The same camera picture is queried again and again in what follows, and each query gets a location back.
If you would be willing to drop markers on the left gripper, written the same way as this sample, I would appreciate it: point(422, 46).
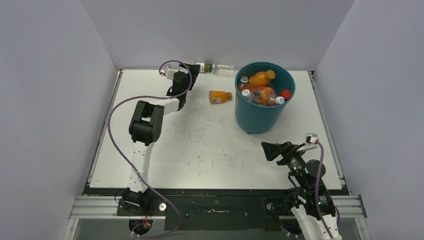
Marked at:
point(194, 70)

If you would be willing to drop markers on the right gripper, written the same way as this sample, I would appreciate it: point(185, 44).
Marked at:
point(286, 149)

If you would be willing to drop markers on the small orange juice bottle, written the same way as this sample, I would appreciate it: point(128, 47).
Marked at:
point(262, 78)
point(219, 97)

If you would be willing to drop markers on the teal plastic bin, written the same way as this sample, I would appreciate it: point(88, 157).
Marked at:
point(254, 118)

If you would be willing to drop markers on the large orange label bottle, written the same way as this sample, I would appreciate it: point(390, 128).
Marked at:
point(266, 96)

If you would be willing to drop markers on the crushed clear blue bottle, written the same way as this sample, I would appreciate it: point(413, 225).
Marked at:
point(248, 95)

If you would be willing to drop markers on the clear bottle red label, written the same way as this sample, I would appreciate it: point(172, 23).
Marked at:
point(286, 94)

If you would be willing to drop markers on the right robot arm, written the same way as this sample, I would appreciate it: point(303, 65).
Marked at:
point(308, 210)

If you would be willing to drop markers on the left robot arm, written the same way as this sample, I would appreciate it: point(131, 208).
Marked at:
point(145, 129)

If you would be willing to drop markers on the clear bottle at wall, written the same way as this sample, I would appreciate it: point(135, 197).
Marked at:
point(223, 69)

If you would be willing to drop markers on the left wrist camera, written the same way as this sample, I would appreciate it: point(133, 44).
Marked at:
point(170, 71)

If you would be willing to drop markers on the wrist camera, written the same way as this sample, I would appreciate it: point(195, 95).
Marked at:
point(310, 143)
point(170, 71)

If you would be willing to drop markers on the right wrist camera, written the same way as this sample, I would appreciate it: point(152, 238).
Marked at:
point(310, 143)

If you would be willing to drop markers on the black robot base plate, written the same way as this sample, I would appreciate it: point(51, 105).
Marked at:
point(209, 209)

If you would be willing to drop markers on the aluminium frame rail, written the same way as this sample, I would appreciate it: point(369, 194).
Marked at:
point(95, 207)

